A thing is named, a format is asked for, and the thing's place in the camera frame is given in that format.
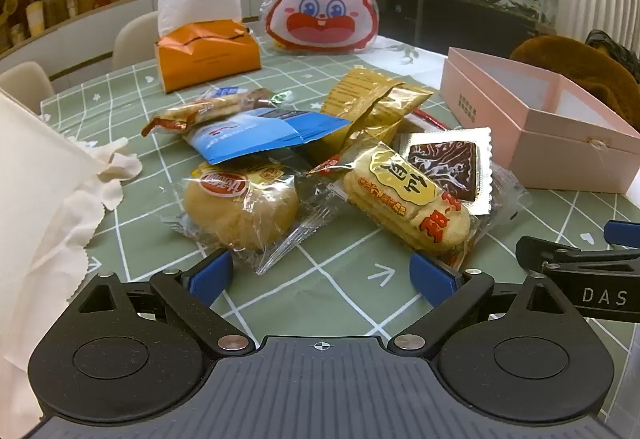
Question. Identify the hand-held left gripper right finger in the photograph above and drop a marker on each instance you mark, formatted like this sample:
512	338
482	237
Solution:
430	279

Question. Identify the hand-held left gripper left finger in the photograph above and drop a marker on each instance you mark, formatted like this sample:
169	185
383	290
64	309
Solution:
215	270

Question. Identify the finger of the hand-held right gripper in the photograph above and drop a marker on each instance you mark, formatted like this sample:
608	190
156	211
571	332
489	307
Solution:
565	253
622	232

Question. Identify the round bread packet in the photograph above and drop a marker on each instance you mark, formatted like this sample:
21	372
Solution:
240	214

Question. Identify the rice cracker packet yellow label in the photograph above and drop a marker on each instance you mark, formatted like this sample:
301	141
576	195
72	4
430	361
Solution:
400	199

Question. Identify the pink box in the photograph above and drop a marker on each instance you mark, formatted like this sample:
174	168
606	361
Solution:
550	154

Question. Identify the blue snack packet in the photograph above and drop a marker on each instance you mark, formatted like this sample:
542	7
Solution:
250	139

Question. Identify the long rice cracker packet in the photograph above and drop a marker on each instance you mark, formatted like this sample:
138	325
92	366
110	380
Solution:
210	111

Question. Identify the gold snack packet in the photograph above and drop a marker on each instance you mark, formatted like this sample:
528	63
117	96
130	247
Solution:
370	104

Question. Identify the green checked tablecloth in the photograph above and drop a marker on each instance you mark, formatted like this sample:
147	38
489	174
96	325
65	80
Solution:
150	199

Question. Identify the chocolate wafer packet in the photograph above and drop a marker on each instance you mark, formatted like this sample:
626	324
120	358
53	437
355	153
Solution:
440	164

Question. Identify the crumpled cream tissue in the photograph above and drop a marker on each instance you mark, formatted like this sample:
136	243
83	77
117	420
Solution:
120	166

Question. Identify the thin red stick packet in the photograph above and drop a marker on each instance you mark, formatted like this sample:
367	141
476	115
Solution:
432	119

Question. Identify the dark grey fuzzy cushion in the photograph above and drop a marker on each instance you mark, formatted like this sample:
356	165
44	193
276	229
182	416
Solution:
612	46

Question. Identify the brown plush toy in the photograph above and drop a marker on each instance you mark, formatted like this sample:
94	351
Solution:
565	54

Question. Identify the white cloth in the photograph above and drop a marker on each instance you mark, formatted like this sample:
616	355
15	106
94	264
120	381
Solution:
35	219

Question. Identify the orange tissue box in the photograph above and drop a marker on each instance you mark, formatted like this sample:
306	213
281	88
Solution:
210	59

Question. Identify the white chair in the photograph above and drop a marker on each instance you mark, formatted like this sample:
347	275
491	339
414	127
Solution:
135	39
25	84

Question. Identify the white tissue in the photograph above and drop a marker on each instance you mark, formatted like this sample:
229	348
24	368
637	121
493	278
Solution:
200	4

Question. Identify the black appliance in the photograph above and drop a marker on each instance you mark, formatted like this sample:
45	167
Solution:
402	9

